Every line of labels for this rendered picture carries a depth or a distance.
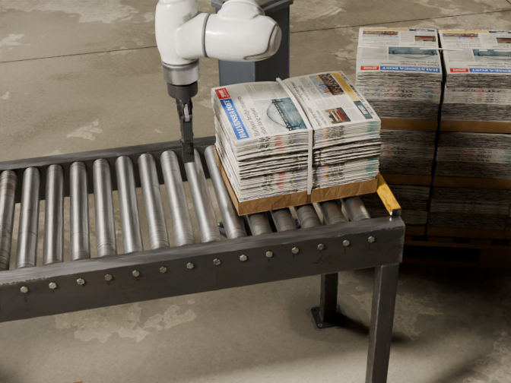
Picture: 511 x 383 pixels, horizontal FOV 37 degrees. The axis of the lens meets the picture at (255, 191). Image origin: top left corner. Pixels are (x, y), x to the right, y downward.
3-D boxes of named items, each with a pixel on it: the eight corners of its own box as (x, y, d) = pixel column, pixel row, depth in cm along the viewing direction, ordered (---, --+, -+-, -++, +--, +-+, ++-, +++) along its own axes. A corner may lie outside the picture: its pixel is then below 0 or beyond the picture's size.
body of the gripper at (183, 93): (199, 84, 185) (201, 118, 191) (195, 69, 192) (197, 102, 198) (168, 88, 184) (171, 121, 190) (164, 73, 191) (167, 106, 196)
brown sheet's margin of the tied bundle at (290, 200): (268, 150, 222) (268, 137, 220) (297, 206, 199) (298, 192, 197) (214, 158, 219) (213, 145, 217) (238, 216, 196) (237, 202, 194)
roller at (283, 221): (262, 136, 230) (245, 138, 229) (300, 230, 192) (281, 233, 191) (262, 150, 233) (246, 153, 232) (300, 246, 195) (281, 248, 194)
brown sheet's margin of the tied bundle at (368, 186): (340, 138, 227) (341, 125, 224) (377, 191, 204) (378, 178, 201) (288, 147, 223) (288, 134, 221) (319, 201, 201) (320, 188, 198)
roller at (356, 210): (315, 147, 236) (328, 137, 235) (362, 240, 198) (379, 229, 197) (306, 136, 233) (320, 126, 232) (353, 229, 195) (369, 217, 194)
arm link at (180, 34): (151, 64, 182) (205, 69, 179) (144, 1, 173) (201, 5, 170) (166, 45, 190) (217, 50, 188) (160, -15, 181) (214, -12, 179)
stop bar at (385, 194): (352, 131, 231) (352, 125, 230) (402, 214, 196) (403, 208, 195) (341, 131, 231) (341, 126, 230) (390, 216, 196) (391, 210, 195)
